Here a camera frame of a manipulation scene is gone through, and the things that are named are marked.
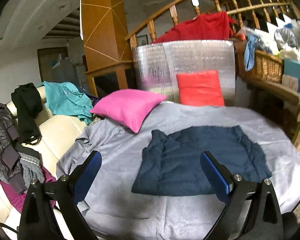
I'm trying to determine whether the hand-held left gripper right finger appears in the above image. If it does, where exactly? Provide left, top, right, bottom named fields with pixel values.
left=200, top=151, right=283, bottom=240

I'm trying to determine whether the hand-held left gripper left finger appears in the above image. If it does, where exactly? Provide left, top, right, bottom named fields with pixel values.
left=18, top=150, right=102, bottom=240

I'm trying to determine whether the navy quilted jacket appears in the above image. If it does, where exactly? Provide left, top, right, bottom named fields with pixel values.
left=131, top=126, right=272, bottom=197

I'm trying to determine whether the grey blanket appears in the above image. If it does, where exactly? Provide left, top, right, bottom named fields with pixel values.
left=56, top=101, right=300, bottom=240

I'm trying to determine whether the cream leather sofa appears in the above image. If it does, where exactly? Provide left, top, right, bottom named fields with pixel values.
left=0, top=86, right=100, bottom=240

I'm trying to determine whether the grey knit garment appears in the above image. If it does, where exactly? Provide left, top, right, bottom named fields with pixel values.
left=16, top=145, right=45, bottom=188

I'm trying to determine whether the pink pillow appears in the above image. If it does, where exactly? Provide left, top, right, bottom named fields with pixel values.
left=89, top=89, right=167, bottom=133

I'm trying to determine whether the teal garment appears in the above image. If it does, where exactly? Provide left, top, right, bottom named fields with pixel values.
left=42, top=81, right=94, bottom=125

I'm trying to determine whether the magenta garment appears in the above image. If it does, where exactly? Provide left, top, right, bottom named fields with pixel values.
left=1, top=167, right=57, bottom=214

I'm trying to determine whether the red pillow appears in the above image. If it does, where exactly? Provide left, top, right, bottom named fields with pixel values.
left=176, top=70, right=225, bottom=107

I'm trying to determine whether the black garment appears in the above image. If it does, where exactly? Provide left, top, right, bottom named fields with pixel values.
left=11, top=83, right=43, bottom=143

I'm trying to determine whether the shiny dark grey jacket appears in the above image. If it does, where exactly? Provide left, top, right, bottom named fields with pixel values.
left=0, top=102, right=23, bottom=195

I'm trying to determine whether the wooden side table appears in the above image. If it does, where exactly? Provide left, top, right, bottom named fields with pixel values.
left=236, top=76, right=300, bottom=150

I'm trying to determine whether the brown door curtain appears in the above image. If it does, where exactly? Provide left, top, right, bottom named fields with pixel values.
left=37, top=47, right=69, bottom=84

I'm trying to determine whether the wicker basket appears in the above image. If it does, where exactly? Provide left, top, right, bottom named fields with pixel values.
left=236, top=49, right=283, bottom=83

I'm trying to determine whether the white cardboard box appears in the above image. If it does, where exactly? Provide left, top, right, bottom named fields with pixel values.
left=281, top=74, right=300, bottom=92

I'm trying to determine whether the silver foil insulation mat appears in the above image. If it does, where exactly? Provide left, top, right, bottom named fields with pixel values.
left=131, top=40, right=237, bottom=107

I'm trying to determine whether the blue cloth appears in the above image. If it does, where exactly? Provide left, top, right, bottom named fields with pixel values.
left=244, top=34, right=260, bottom=72

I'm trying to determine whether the teal cardboard box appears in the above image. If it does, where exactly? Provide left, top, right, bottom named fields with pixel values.
left=283, top=59, right=300, bottom=80

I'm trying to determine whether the white plastic bag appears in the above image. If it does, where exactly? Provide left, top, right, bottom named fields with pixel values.
left=280, top=47, right=300, bottom=60

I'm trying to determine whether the red garment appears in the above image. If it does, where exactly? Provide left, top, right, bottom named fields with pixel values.
left=152, top=11, right=237, bottom=44

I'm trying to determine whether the wooden stair railing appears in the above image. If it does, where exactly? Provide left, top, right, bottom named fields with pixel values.
left=126, top=0, right=300, bottom=48

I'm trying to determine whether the grey plastic bag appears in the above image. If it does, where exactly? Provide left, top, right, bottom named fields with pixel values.
left=274, top=27, right=298, bottom=50

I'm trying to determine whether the framed wall picture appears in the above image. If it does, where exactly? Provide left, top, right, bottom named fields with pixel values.
left=137, top=34, right=149, bottom=47

